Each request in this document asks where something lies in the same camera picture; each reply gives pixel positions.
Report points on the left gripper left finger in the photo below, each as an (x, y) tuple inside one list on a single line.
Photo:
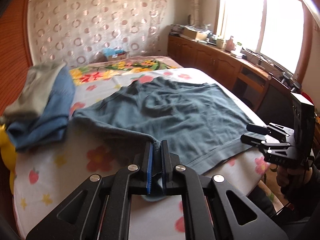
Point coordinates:
[(146, 166)]

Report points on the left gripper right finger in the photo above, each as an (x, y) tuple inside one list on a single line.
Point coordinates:
[(169, 161)]

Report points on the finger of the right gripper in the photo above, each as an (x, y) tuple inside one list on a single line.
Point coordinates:
[(251, 140), (262, 130)]

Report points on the teal blue pants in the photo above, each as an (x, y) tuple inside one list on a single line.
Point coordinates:
[(200, 122)]

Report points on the right hand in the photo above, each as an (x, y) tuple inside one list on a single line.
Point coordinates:
[(286, 176)]

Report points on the wooden side cabinet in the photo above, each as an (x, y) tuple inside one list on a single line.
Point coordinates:
[(259, 90)]

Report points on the white floral bed sheet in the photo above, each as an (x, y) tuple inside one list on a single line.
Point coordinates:
[(46, 175)]

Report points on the folded blue jeans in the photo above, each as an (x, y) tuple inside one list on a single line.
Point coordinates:
[(52, 124)]

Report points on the window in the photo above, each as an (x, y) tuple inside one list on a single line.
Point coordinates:
[(278, 30)]

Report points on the cardboard box with blue cloth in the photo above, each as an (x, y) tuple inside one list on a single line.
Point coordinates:
[(114, 54)]

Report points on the cardboard box on cabinet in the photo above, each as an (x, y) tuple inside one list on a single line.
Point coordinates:
[(195, 34)]

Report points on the folded grey garment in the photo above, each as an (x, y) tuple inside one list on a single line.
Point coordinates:
[(34, 96)]

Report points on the yellow plush toy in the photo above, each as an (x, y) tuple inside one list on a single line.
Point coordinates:
[(8, 155)]

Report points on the pink circle pattern curtain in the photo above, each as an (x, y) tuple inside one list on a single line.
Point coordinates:
[(79, 31)]

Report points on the wooden wardrobe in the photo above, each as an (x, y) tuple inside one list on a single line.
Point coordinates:
[(15, 52)]

